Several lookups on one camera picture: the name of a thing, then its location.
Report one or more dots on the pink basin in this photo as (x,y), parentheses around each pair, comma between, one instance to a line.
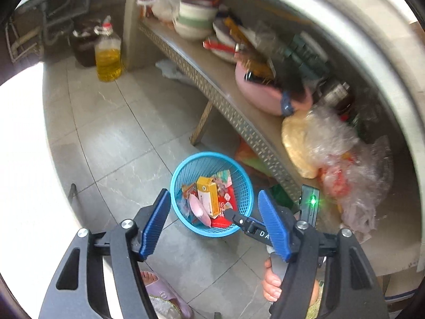
(262,96)

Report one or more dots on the white green bowl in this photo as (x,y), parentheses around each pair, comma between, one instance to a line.
(197,21)

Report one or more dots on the yellow round bag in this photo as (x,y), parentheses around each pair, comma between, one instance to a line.
(298,146)

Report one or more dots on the pinkish plastic bag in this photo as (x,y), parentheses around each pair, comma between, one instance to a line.
(362,212)

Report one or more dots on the person's right hand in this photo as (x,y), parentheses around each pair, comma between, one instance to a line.
(272,282)

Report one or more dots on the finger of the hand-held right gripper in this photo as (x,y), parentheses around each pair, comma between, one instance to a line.
(235,217)

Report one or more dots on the glass bottle metal cap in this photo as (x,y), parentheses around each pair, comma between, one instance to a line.
(338,94)

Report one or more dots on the blue plastic basket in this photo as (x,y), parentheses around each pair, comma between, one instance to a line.
(186,172)

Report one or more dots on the pink slipper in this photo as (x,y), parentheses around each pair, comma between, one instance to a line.
(162,294)

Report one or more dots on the white plastic bag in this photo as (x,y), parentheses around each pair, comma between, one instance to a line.
(162,6)

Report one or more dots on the red printed packet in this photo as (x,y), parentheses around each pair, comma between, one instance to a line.
(229,199)

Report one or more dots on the clear bag red contents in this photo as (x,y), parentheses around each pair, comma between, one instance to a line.
(335,179)

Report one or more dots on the crumpled white floor bag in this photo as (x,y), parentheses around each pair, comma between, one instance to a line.
(169,69)

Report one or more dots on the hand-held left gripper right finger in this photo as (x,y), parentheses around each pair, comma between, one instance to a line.
(274,226)

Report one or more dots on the perforated metal shelf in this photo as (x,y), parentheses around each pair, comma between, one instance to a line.
(186,45)

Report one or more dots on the cooking oil bottle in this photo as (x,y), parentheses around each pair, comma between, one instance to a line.
(108,59)

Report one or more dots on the dark jug behind oil bottle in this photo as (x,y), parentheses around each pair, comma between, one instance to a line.
(83,50)

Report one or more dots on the person's right forearm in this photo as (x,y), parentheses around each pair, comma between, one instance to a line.
(315,309)

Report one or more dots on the grey drain pipe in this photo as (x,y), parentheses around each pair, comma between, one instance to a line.
(58,20)

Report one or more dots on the clear crinkled plastic bag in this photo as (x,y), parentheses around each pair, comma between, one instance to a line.
(335,133)

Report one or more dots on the yellow white cardboard box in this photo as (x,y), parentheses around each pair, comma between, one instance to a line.
(207,196)

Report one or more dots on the white plate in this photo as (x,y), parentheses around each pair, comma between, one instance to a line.
(222,30)

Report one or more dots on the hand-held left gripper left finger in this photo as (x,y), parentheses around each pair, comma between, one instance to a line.
(154,226)

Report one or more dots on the grey concrete counter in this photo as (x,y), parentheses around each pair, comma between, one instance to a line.
(348,23)

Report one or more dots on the orange green bag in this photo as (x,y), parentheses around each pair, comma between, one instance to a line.
(252,159)

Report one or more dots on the pink soft packet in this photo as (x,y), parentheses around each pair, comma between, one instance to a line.
(199,209)

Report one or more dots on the clear red plastic bag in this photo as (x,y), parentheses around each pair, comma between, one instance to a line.
(187,189)

